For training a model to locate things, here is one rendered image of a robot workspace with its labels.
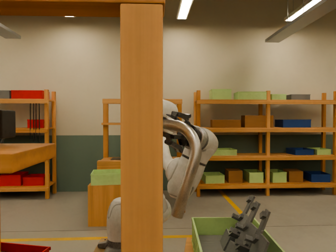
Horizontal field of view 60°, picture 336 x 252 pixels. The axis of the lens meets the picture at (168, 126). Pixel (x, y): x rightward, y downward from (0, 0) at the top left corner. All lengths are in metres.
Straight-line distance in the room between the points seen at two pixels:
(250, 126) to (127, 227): 5.81
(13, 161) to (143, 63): 0.33
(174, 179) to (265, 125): 5.43
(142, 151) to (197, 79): 6.08
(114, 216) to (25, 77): 5.77
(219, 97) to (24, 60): 4.29
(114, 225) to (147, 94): 1.14
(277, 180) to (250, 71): 2.49
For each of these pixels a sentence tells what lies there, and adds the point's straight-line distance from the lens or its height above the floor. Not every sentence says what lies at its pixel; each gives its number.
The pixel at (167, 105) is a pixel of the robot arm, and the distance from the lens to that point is 1.62.
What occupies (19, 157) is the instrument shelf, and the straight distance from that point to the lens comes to 0.67.
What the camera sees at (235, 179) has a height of 0.33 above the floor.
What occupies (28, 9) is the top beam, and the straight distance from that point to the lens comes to 0.76.
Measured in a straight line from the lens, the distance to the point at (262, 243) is 1.56.
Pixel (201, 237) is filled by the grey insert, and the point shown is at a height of 0.85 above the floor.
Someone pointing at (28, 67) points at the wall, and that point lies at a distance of 7.16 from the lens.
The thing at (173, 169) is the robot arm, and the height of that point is 1.42.
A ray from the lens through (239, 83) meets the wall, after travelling 6.88.
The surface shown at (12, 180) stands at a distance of 6.72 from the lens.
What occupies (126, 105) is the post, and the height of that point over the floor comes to 1.64.
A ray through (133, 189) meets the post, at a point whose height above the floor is 1.46.
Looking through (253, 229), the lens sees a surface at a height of 1.02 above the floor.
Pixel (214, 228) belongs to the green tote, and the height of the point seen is 0.89.
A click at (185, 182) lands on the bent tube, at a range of 0.75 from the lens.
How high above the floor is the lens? 1.61
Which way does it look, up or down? 1 degrees down
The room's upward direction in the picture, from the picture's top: straight up
